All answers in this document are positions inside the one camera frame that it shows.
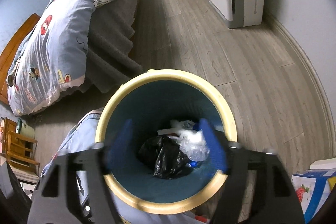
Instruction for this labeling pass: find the clear plastic wrap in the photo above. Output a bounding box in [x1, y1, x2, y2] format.
[168, 120, 210, 162]

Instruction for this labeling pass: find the black plastic bag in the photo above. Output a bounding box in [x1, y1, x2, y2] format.
[137, 135, 202, 179]

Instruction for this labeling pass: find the strawberry printed carton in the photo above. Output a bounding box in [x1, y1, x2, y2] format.
[291, 168, 335, 223]

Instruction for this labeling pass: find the small wooden chair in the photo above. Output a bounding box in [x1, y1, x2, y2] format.
[1, 117, 40, 174]

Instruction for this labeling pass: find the grey blanket on bed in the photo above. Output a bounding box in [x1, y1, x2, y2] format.
[77, 0, 142, 93]

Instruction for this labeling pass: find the wooden bed headboard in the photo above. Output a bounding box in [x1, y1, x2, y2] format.
[0, 13, 40, 105]

